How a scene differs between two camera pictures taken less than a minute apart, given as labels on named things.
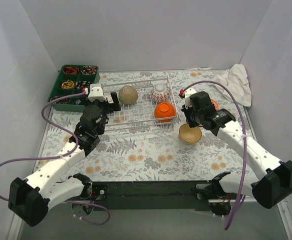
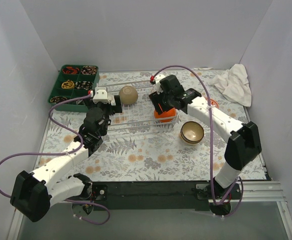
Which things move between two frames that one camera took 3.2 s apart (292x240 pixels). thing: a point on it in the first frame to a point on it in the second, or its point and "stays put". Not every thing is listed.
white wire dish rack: [142, 102] stays put
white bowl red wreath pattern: [215, 104] stays put
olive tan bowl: [127, 95] stays put
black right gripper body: [188, 117] to [159, 104]
